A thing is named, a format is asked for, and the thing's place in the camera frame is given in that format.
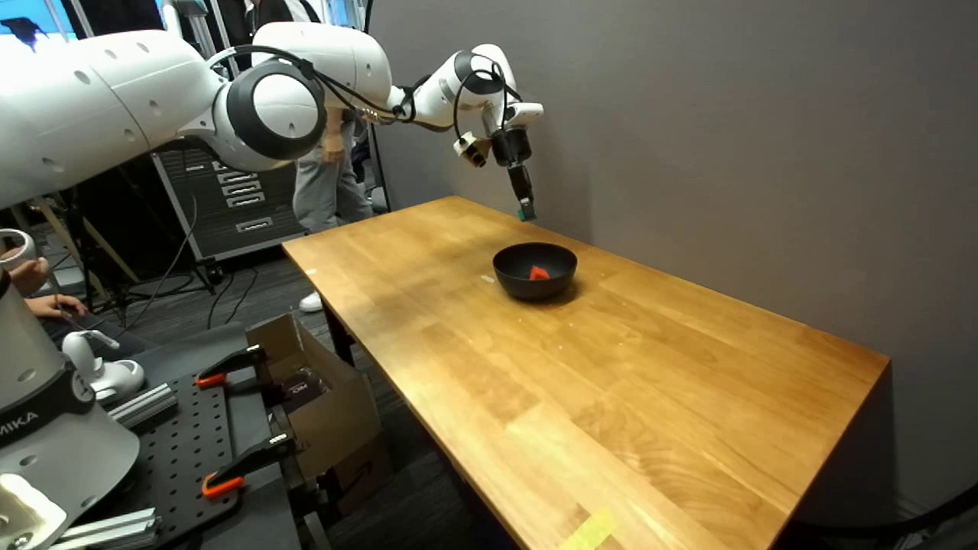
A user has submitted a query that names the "cardboard box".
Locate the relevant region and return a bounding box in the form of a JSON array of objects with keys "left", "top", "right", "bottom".
[{"left": 244, "top": 312, "right": 395, "bottom": 514}]

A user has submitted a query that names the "hand controller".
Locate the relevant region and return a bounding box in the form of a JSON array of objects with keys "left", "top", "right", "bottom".
[
  {"left": 0, "top": 228, "right": 38, "bottom": 271},
  {"left": 61, "top": 329, "right": 146, "bottom": 403}
]

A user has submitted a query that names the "yellow tape strip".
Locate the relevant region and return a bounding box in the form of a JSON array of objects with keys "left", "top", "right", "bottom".
[{"left": 557, "top": 507, "right": 620, "bottom": 550}]

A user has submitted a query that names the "person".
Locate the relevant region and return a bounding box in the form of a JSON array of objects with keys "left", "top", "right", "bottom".
[
  {"left": 293, "top": 107, "right": 377, "bottom": 313},
  {"left": 0, "top": 257, "right": 157, "bottom": 361}
]

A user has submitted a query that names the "black clamp with orange handle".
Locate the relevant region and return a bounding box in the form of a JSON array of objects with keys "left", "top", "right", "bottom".
[
  {"left": 201, "top": 433, "right": 298, "bottom": 500},
  {"left": 195, "top": 344, "right": 270, "bottom": 389}
]

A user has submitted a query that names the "aluminium extrusion bar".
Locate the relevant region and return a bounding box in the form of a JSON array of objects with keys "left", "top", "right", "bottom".
[
  {"left": 107, "top": 382, "right": 179, "bottom": 429},
  {"left": 46, "top": 507, "right": 162, "bottom": 550}
]

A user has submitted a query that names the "black drawer cabinet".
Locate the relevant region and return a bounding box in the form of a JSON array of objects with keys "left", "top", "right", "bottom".
[{"left": 151, "top": 141, "right": 308, "bottom": 263}]

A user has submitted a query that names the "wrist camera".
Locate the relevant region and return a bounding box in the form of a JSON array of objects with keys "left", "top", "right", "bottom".
[{"left": 453, "top": 131, "right": 492, "bottom": 169}]

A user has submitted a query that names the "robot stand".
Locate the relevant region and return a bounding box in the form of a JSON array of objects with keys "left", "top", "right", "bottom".
[{"left": 73, "top": 321, "right": 322, "bottom": 550}]

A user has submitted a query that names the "black bowl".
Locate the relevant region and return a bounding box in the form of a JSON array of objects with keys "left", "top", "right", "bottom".
[{"left": 492, "top": 242, "right": 578, "bottom": 301}]

